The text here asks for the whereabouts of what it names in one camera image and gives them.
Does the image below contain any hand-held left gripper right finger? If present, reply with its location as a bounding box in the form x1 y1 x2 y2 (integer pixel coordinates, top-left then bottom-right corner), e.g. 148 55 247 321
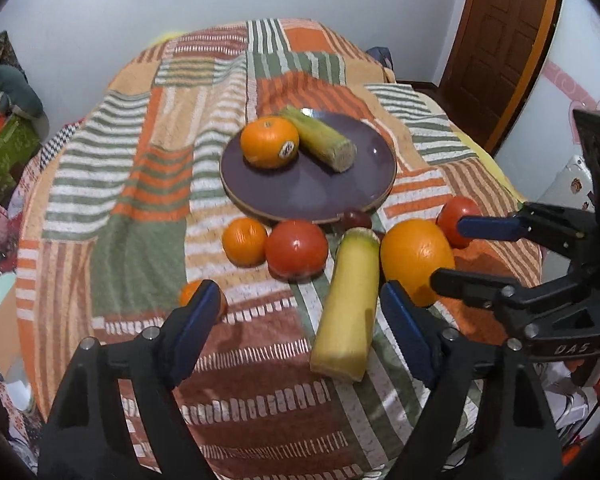
380 280 567 480

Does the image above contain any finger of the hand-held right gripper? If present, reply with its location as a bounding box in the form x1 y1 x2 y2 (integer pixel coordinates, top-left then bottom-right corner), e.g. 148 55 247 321
456 201 600 265
430 260 600 361

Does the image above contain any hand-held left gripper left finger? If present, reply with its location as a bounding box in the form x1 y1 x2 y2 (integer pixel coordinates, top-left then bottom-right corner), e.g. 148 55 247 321
37 280 228 480

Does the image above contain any large orange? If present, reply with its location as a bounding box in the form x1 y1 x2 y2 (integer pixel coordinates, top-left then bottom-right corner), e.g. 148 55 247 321
380 220 456 308

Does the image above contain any purple round plate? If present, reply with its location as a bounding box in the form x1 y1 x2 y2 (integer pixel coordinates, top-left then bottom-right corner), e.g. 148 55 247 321
219 110 398 225

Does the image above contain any small orange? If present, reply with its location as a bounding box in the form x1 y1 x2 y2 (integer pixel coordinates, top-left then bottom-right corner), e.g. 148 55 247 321
222 218 270 267
179 280 229 318

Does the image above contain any red tomato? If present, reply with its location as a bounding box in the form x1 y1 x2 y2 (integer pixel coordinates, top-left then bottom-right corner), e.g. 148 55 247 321
436 196 482 250
265 220 330 282

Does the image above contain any white laptop with stickers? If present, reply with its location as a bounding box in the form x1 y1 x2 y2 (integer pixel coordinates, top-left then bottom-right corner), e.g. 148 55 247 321
535 155 599 218

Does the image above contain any yellow bed sheet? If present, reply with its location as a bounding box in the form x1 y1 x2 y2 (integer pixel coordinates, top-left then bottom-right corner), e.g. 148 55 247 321
452 127 527 206

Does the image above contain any yellow corn cob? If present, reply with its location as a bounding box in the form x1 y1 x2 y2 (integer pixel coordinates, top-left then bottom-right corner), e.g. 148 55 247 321
309 227 382 383

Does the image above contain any dark red plum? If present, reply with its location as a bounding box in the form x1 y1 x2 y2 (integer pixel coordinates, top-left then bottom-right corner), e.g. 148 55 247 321
341 210 387 242

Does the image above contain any striped patchwork blanket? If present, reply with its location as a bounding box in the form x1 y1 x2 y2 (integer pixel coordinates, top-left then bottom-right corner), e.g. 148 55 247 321
17 17 543 472

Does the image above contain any brown wooden door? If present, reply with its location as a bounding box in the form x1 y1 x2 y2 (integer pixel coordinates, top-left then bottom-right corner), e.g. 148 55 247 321
437 0 566 153

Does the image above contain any green corn cob on plate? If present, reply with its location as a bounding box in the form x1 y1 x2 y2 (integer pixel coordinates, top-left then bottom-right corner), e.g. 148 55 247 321
279 106 358 173

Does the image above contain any orange with sticker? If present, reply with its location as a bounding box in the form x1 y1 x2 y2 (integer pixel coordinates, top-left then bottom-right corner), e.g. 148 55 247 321
240 116 301 170

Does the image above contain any dark blue bag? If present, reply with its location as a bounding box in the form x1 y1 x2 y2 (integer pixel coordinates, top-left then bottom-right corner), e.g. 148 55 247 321
366 46 396 69

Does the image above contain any floral patterned quilt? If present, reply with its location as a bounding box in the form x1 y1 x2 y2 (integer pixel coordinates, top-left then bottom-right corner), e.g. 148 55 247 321
0 152 48 466

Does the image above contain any black white checkered cloth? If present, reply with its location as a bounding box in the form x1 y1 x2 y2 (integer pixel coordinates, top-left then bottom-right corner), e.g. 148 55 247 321
39 121 83 171

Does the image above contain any green patterned cloth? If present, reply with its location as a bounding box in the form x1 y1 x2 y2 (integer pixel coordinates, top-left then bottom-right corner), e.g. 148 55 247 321
0 117 43 196

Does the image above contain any grey plush toy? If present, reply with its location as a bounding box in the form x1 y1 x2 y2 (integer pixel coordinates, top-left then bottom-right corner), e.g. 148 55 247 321
0 65 49 122

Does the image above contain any pink wall sticker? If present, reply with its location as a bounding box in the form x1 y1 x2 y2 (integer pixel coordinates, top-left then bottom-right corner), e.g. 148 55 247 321
545 60 600 147

